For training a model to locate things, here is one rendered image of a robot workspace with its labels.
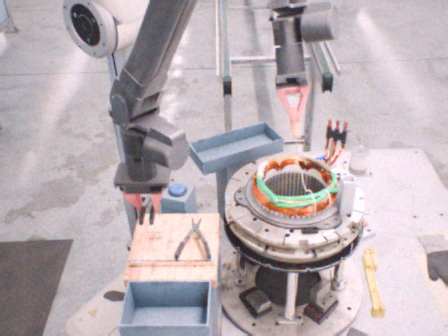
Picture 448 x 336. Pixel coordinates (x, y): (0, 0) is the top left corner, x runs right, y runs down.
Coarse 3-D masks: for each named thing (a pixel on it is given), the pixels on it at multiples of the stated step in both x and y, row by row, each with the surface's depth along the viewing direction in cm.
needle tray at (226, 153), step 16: (240, 128) 145; (256, 128) 147; (272, 128) 144; (192, 144) 140; (208, 144) 143; (224, 144) 145; (240, 144) 145; (256, 144) 145; (272, 144) 139; (208, 160) 132; (224, 160) 135; (240, 160) 137; (224, 176) 142; (224, 192) 146; (224, 208) 150
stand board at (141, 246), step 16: (144, 224) 113; (160, 224) 113; (176, 224) 113; (208, 224) 113; (144, 240) 109; (160, 240) 109; (176, 240) 109; (192, 240) 109; (208, 240) 109; (128, 256) 106; (144, 256) 106; (160, 256) 105; (192, 256) 105; (128, 272) 102; (144, 272) 102; (160, 272) 102; (176, 272) 102; (192, 272) 102; (208, 272) 101
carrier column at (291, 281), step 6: (288, 276) 113; (294, 276) 112; (288, 282) 114; (294, 282) 113; (288, 288) 115; (294, 288) 115; (288, 294) 116; (294, 294) 116; (288, 300) 117; (294, 300) 117; (288, 306) 119; (294, 306) 119; (288, 312) 120; (294, 312) 121; (288, 318) 121; (294, 318) 122
